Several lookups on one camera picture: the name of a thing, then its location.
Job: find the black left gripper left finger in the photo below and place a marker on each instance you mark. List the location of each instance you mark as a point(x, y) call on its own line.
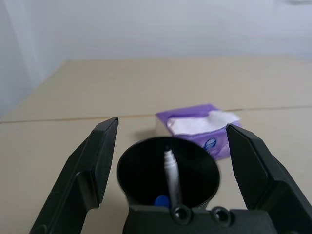
point(78, 180)

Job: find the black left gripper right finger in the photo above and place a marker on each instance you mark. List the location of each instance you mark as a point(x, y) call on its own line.
point(263, 170)

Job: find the white marker with black cap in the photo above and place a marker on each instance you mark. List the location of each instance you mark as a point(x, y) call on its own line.
point(171, 175)

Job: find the purple tissue box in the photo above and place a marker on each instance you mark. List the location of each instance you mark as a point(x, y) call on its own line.
point(209, 143)

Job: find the black plastic cup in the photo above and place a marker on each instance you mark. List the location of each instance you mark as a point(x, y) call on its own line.
point(141, 170)

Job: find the white tissue sheet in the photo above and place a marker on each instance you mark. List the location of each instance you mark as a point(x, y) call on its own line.
point(195, 123)

